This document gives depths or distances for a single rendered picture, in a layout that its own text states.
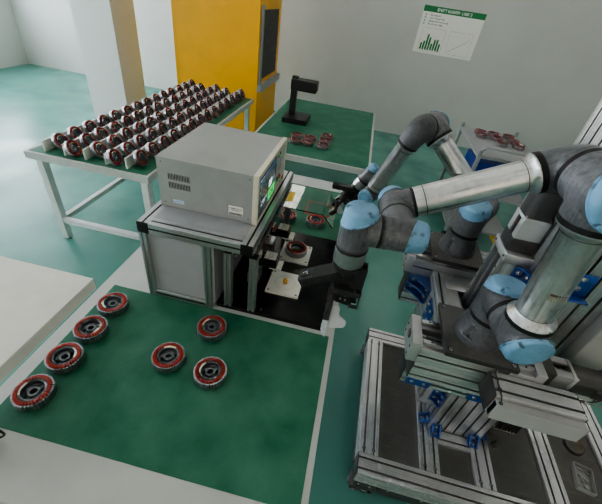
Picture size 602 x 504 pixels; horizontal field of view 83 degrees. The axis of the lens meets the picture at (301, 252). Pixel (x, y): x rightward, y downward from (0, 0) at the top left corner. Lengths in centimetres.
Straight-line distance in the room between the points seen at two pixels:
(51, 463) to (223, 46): 453
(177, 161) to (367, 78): 546
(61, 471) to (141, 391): 27
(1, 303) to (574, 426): 155
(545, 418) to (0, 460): 154
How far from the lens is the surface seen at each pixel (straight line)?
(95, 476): 124
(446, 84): 666
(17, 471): 132
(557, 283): 95
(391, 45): 650
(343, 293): 85
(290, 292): 154
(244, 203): 130
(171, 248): 139
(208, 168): 129
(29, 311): 99
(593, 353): 157
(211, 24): 504
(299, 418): 124
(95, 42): 527
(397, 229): 76
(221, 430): 122
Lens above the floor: 185
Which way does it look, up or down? 37 degrees down
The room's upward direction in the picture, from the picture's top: 9 degrees clockwise
